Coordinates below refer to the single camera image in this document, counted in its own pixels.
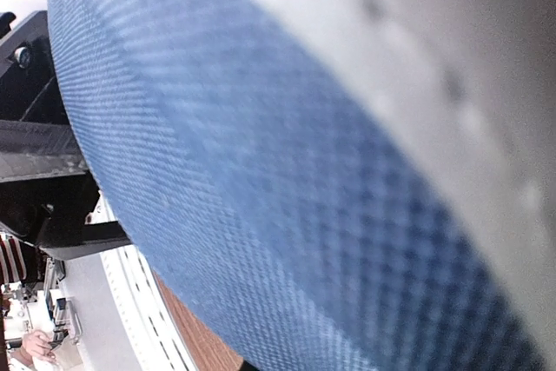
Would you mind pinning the navy blue student backpack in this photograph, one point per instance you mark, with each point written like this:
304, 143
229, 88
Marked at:
331, 184

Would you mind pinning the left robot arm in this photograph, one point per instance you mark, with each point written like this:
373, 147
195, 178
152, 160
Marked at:
47, 190

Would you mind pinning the front aluminium rail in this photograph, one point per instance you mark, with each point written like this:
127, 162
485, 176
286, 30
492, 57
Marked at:
125, 321

